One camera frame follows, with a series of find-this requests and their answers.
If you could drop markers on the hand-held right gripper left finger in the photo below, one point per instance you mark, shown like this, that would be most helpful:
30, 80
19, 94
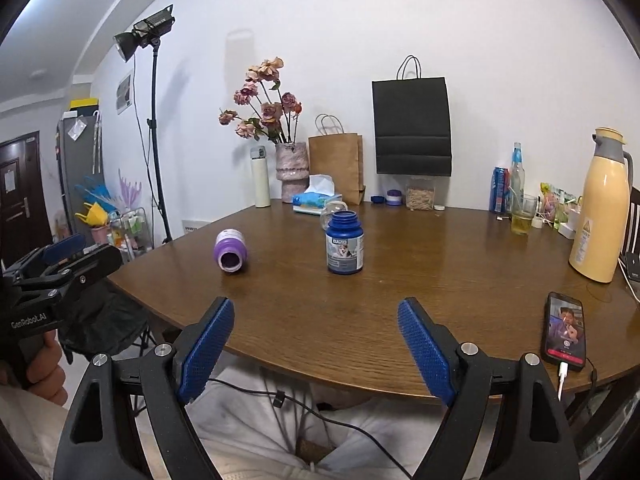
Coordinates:
207, 347

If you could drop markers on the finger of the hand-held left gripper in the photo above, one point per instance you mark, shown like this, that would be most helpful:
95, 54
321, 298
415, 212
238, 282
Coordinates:
62, 249
92, 265

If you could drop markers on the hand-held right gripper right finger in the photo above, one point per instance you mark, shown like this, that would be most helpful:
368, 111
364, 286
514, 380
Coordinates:
425, 347

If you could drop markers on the purple bottle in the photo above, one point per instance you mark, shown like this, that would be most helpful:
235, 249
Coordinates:
231, 252

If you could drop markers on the person's left forearm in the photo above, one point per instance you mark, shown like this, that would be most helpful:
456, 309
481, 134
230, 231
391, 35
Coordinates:
27, 435

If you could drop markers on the person's left hand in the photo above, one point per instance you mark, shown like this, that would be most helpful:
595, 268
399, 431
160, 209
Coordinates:
47, 367

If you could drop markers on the black folding chair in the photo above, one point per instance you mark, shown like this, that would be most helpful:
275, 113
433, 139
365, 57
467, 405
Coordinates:
110, 317

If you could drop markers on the dark brown door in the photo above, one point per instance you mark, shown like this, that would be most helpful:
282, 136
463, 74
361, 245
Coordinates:
22, 190

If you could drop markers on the grey refrigerator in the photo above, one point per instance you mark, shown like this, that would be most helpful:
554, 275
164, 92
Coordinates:
80, 160

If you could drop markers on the person's light grey clothing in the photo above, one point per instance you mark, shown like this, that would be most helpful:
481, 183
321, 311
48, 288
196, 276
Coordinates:
250, 430

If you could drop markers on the black light stand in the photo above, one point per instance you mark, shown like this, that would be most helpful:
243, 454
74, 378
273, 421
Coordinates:
159, 160

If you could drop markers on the blue supplement bottle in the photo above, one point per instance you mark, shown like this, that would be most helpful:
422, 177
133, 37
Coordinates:
345, 247

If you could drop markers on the black smartphone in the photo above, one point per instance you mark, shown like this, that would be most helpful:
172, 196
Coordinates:
565, 330

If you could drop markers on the yellow box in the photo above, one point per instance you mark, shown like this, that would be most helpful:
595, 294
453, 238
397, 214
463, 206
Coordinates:
84, 102

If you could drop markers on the small purple jar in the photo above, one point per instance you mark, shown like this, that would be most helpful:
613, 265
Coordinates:
394, 199

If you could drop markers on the clear container of grains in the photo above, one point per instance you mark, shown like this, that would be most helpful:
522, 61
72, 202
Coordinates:
420, 195

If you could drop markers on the glass of yellow drink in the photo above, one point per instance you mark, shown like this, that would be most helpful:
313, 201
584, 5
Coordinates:
522, 220

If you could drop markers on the clear glass jar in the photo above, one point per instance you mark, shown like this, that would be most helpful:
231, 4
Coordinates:
336, 208

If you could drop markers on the blue drink can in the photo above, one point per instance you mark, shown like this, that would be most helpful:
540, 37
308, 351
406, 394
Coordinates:
500, 190

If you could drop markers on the white thermos bottle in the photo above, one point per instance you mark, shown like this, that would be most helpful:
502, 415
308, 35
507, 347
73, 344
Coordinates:
261, 180

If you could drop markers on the blue tissue box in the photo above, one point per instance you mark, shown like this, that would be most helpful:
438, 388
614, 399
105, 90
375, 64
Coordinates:
312, 202

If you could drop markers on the white charger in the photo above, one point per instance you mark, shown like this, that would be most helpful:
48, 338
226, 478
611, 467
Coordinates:
569, 227

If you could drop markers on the snack packets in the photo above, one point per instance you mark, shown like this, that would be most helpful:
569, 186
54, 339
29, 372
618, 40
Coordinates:
555, 202

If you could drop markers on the glass bottle with blue cap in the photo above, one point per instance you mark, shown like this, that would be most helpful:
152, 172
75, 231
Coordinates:
517, 175

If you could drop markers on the pink textured vase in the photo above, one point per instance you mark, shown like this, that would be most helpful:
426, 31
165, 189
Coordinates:
292, 170

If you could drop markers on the brown paper bag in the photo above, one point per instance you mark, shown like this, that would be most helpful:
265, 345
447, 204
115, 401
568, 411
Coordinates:
335, 160

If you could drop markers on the yellow thermos jug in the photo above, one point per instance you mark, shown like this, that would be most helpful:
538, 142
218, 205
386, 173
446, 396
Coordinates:
602, 210

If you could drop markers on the black paper bag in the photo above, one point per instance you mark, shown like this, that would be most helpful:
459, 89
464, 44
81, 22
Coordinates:
412, 120

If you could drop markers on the black studio light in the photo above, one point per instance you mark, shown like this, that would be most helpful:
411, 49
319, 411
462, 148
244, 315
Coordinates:
145, 30

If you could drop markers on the dried pink flowers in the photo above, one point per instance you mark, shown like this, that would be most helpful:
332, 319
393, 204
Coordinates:
270, 110

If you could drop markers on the dark wooden chair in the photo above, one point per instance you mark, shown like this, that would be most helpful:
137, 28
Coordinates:
634, 220

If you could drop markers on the wall electrical panel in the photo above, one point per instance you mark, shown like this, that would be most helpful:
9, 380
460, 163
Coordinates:
124, 92

